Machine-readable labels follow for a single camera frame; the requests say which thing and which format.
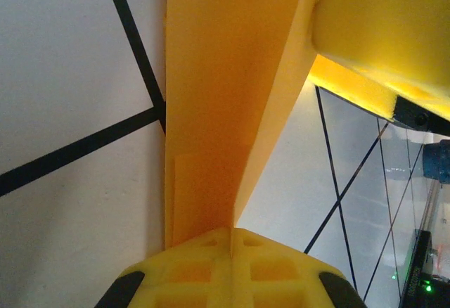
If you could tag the dark blue mug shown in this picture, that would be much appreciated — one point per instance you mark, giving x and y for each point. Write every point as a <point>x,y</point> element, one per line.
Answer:
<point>437,162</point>

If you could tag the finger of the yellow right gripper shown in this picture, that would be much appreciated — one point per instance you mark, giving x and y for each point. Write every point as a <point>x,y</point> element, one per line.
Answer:
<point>386,23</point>
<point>351,83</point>

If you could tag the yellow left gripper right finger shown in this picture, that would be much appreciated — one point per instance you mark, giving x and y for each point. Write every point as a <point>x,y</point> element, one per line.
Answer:
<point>281,273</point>

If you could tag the orange square paper sheet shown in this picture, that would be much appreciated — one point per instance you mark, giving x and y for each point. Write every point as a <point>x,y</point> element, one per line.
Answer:
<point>218,93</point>

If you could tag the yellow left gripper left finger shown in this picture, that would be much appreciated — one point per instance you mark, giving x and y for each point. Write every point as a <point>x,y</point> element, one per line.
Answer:
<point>190,273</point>

